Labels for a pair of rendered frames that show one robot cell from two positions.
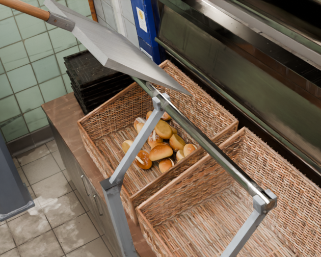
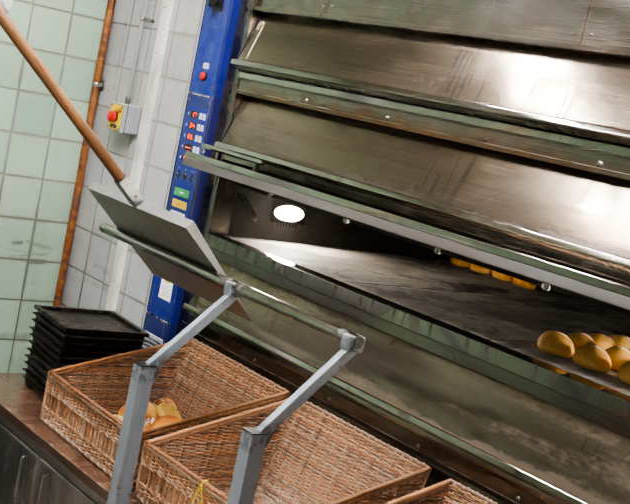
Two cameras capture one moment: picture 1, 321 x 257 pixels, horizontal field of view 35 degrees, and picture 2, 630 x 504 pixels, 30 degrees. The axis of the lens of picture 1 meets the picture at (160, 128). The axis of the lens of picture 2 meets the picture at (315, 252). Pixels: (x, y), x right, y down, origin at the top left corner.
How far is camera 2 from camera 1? 1.87 m
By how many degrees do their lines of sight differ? 35
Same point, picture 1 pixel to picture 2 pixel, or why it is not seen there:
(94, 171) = (56, 439)
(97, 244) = not seen: outside the picture
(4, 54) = not seen: outside the picture
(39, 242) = not seen: outside the picture
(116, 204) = (143, 397)
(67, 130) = (9, 401)
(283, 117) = (355, 367)
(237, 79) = (302, 336)
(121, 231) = (130, 445)
